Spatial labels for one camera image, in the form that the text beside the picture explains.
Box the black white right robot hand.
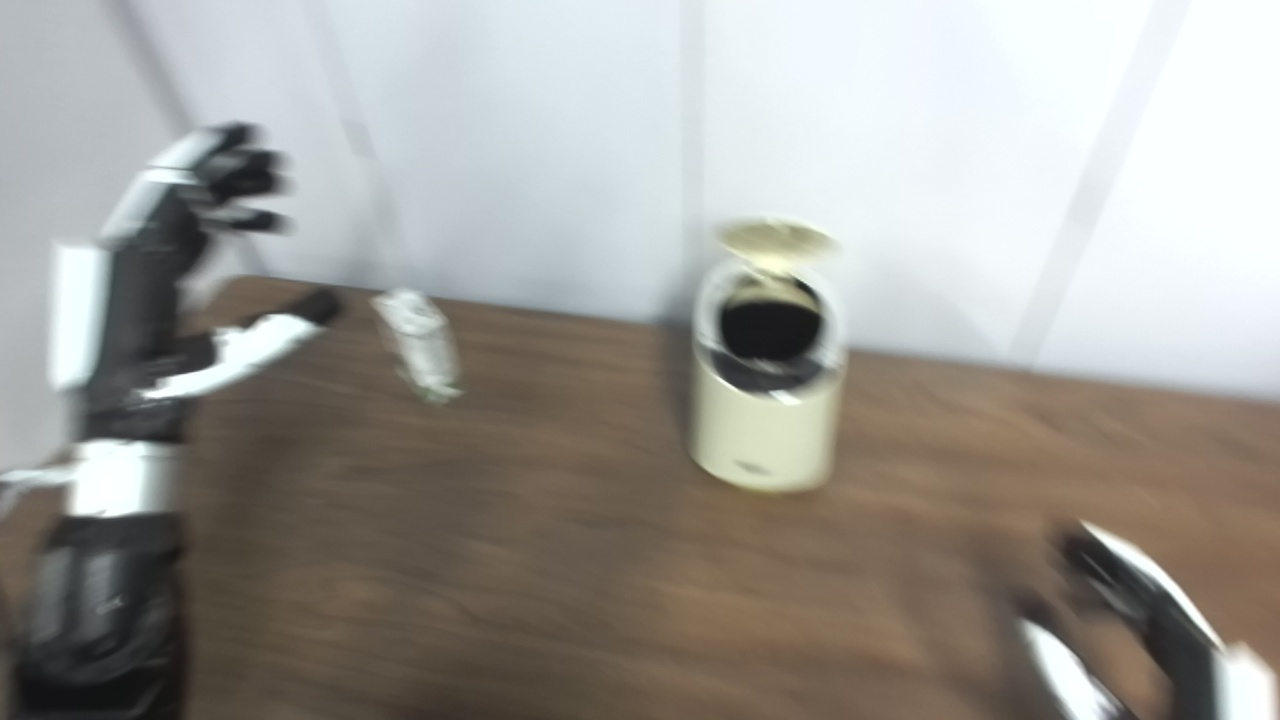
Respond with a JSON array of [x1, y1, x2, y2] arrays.
[[1015, 520, 1280, 720]]

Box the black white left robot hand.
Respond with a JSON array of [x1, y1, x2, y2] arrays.
[[50, 122, 341, 441]]

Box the white green milk carton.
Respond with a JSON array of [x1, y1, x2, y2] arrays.
[[370, 288, 466, 406]]

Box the cream round bin lid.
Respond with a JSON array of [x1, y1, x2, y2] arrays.
[[715, 218, 841, 276]]

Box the cream-colored round bin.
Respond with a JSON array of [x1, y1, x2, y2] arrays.
[[686, 255, 849, 493]]

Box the black bin liner bag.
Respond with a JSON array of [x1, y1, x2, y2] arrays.
[[700, 285, 841, 396]]

